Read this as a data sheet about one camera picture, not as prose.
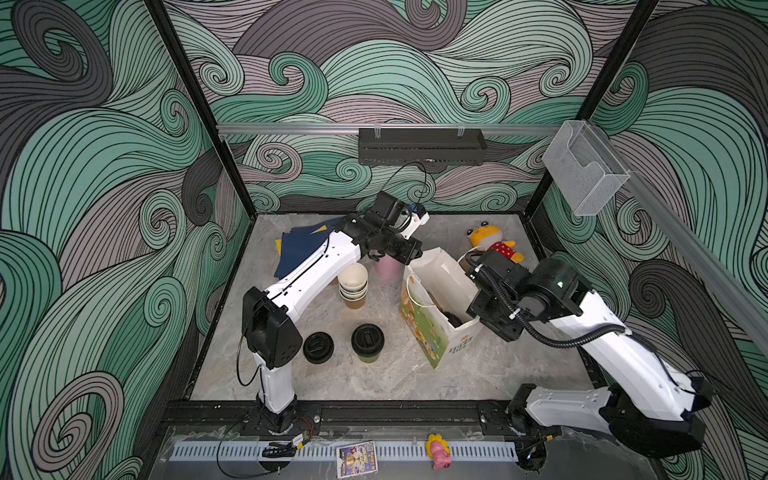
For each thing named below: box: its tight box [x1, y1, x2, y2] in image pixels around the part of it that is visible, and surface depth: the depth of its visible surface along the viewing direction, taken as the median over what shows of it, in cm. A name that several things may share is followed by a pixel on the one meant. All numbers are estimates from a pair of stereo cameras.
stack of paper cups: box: [338, 262, 369, 309], surface depth 86 cm
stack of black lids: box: [303, 331, 335, 365], surface depth 85 cm
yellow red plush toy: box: [466, 221, 525, 263], surface depth 107 cm
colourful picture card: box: [336, 441, 379, 479], surface depth 68 cm
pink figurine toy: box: [425, 433, 452, 471], surface depth 69 cm
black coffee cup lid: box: [351, 323, 385, 356], surface depth 76 cm
